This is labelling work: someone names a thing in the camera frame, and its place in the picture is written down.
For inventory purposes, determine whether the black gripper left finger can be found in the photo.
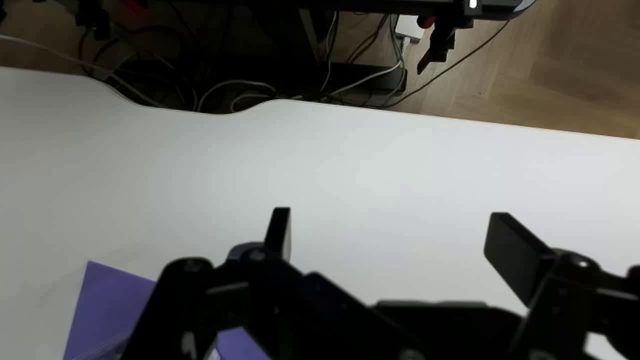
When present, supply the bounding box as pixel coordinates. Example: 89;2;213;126
123;206;429;360

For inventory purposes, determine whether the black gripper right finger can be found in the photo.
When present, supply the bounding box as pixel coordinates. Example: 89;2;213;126
483;210;640;360

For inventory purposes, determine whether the purple paper mat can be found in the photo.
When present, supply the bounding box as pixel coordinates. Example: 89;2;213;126
63;260;269;360

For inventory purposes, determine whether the black box under desk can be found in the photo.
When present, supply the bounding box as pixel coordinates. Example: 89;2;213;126
324;60;410;111

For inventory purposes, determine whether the white power adapter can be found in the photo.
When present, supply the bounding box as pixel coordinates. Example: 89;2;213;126
393;15;427;47

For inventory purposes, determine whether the thin black cable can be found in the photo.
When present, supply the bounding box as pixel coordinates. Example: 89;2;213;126
387;19;517;113

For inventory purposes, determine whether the white looped cable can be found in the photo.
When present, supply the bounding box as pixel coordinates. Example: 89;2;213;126
192;78;282;116

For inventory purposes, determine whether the black clamp bracket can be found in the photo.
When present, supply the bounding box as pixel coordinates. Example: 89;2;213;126
416;12;461;77

